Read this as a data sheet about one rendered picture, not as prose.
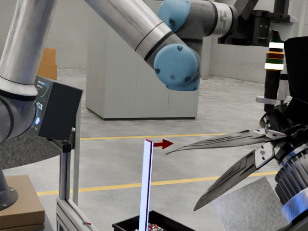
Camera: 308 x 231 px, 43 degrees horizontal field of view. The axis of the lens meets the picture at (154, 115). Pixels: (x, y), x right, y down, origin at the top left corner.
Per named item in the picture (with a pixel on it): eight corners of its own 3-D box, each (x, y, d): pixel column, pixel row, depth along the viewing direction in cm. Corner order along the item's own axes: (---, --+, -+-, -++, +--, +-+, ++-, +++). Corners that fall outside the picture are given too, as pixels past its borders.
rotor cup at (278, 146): (304, 164, 110) (280, 129, 117) (339, 134, 100) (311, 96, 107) (267, 169, 103) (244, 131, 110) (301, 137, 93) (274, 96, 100)
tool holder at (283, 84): (294, 103, 100) (298, 65, 98) (290, 106, 93) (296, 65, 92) (258, 99, 103) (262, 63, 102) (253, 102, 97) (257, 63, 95)
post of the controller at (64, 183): (69, 199, 132) (71, 143, 128) (61, 200, 130) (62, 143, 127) (67, 196, 134) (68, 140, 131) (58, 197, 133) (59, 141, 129)
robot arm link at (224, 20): (199, 2, 88) (221, 0, 81) (215, 5, 90) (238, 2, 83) (196, 36, 89) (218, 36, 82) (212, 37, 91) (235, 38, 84)
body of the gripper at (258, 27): (250, 46, 97) (211, 43, 91) (253, 11, 96) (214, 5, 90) (272, 47, 90) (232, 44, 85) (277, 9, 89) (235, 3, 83)
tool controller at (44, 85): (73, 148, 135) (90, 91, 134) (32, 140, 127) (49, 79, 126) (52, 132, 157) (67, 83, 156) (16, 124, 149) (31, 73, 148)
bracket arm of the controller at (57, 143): (71, 152, 129) (71, 143, 128) (62, 153, 127) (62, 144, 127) (51, 136, 149) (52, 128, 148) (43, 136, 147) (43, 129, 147)
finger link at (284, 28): (295, 41, 96) (263, 39, 93) (298, 17, 95) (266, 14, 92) (304, 41, 93) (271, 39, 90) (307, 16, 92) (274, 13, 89)
